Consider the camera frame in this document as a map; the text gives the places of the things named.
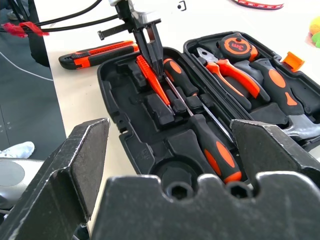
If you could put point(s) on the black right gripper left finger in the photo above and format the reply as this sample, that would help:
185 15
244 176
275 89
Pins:
57 180

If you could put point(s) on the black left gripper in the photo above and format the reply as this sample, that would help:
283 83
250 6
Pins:
125 17

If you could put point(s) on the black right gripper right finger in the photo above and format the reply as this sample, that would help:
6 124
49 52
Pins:
270 152

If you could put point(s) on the orange voltage tester pen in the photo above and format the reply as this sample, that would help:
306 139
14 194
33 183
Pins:
150 75

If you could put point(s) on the orange black utility knife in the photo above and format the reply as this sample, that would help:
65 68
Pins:
100 58

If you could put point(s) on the black tool case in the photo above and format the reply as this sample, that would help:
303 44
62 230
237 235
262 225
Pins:
150 130

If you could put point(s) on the silver robot torso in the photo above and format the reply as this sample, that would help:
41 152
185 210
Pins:
15 180

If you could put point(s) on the white red sneaker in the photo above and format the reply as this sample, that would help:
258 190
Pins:
17 150

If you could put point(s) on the orange black claw hammer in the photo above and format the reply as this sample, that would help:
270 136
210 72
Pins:
277 80

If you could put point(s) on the orange black tape measure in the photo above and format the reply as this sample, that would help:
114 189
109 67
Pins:
235 46

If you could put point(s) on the red table tennis paddle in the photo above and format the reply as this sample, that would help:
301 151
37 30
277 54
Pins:
257 4

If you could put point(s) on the red tape wrap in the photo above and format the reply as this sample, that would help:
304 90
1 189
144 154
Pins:
27 28

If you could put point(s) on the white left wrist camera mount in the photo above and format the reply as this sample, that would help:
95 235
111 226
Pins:
147 17

